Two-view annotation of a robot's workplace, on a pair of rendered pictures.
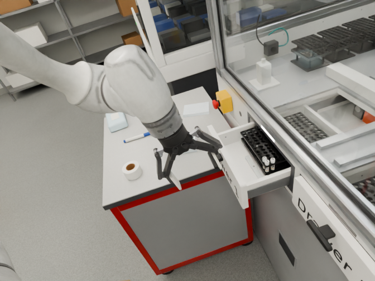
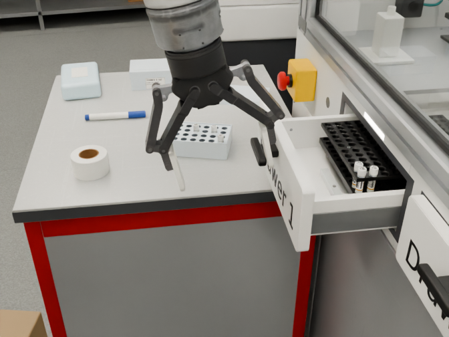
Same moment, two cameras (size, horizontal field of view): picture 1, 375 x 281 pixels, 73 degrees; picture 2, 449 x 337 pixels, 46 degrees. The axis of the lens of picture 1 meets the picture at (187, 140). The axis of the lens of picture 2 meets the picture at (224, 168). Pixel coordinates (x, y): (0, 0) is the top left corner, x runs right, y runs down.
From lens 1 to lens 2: 0.21 m
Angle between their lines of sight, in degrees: 8
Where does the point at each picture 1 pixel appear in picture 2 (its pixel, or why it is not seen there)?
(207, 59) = (284, 18)
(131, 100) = not seen: outside the picture
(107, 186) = (33, 182)
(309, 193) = (432, 220)
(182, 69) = (232, 23)
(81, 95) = not seen: outside the picture
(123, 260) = not seen: outside the picture
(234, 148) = (302, 155)
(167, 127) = (193, 29)
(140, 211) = (85, 251)
